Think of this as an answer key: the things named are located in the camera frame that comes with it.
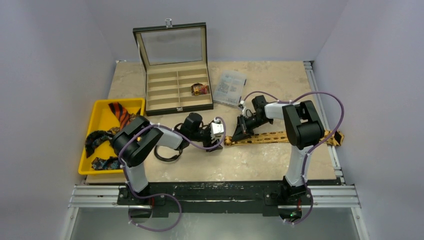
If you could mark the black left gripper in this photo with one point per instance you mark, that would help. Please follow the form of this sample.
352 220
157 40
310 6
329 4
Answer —
208 143

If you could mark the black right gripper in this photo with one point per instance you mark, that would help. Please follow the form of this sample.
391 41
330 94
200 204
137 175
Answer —
245 122

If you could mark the cream insect print tie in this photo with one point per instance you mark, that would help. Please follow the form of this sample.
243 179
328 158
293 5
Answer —
278 137

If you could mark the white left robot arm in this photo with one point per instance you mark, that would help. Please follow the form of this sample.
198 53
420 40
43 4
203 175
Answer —
138 139

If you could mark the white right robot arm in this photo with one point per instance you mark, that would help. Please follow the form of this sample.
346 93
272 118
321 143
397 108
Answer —
303 128

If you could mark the clear plastic organiser box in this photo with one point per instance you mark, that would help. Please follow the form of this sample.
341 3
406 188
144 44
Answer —
229 89

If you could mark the rolled colourful tie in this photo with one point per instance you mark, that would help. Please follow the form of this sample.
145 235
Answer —
198 89

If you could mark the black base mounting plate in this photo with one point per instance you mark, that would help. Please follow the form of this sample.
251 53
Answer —
272 198

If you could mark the orange navy striped tie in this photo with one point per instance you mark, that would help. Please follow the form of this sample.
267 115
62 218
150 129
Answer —
120 112

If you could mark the black compartment tie box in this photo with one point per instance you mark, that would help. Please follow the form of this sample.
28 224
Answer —
174 57

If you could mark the yellow plastic bin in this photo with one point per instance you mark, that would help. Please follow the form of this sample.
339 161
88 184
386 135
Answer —
103 119

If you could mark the dark patterned tie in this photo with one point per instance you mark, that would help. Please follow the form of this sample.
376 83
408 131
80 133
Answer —
93 141

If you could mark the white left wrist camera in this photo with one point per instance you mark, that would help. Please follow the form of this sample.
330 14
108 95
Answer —
217 128

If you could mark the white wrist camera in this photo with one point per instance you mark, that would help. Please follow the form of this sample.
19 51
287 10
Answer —
217 128
243 108

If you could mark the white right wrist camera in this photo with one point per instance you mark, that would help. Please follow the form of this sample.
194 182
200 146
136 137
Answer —
243 108

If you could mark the aluminium frame rail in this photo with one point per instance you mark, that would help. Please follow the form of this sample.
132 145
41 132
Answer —
285 80

